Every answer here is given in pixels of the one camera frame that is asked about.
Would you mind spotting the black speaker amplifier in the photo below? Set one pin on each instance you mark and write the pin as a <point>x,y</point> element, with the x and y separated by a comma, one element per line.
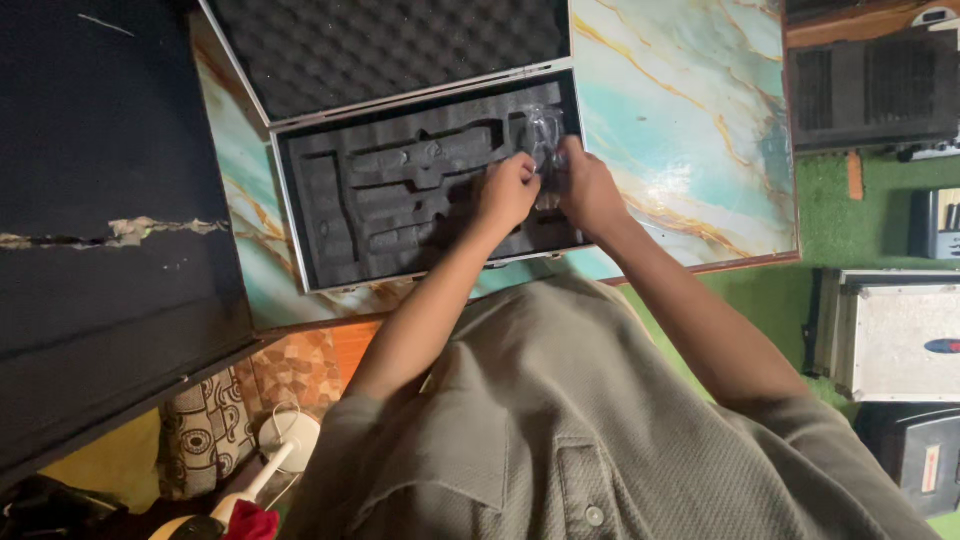
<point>874,90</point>

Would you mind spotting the white round lamp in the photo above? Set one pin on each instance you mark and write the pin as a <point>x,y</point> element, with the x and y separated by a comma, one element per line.
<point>289,439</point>

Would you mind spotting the person's grey shirt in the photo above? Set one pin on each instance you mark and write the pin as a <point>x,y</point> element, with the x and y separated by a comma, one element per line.
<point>592,427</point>

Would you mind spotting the black box with red label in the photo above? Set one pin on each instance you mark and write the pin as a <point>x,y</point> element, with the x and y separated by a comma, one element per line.
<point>915,454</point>

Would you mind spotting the person's left hand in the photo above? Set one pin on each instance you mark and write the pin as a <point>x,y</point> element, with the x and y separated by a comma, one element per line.
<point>504,196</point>

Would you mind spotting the black and white patterned cushion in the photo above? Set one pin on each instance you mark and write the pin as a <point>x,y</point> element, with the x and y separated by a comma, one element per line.
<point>204,435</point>

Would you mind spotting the clear plastic bag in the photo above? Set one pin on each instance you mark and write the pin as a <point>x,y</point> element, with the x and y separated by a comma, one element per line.
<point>544,142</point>

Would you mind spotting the silver aluminium flight case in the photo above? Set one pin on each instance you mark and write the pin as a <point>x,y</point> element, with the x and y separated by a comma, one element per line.
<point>892,337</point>

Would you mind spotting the black bag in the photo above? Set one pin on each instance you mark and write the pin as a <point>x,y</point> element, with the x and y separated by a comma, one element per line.
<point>52,514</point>

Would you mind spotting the person's right hand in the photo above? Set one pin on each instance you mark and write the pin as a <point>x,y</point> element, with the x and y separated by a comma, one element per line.
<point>589,191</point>

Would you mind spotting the person's left fingers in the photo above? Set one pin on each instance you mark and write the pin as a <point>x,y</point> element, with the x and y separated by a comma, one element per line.
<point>523,166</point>

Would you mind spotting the person's right fingers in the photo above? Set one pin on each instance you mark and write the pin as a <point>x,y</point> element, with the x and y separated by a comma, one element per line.
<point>564,161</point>

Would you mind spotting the aluminium case with black foam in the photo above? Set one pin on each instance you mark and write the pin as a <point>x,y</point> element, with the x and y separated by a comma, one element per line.
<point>420,150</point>

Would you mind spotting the red cloth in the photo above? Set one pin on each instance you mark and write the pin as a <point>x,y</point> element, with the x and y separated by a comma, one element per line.
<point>251,521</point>

